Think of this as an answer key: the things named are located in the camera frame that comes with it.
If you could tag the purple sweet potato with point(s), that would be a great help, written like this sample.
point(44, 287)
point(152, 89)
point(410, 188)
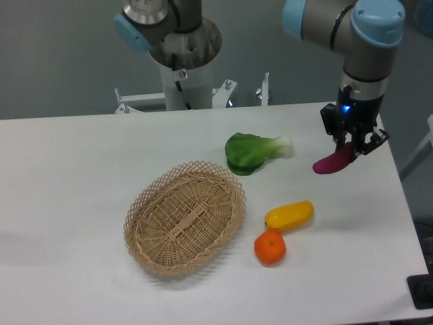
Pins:
point(335, 162)

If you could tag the white metal mounting frame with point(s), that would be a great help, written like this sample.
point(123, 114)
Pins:
point(176, 98)

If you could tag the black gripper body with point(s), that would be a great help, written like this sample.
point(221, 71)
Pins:
point(357, 107)

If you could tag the woven wicker basket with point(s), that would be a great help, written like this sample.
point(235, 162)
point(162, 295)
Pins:
point(184, 218)

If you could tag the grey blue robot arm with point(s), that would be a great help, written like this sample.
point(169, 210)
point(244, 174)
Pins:
point(367, 33)

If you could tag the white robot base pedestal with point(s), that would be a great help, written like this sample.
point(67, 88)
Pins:
point(188, 57)

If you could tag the yellow mango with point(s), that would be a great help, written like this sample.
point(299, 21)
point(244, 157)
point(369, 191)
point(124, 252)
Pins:
point(289, 217)

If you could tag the black device at table edge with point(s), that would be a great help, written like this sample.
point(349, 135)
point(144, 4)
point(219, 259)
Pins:
point(420, 287)

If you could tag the green bok choy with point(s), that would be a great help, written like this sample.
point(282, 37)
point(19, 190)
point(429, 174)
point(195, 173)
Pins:
point(246, 153)

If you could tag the white furniture leg right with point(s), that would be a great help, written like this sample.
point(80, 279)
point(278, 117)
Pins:
point(419, 153)

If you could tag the orange tangerine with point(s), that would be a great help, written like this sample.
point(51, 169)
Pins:
point(270, 247)

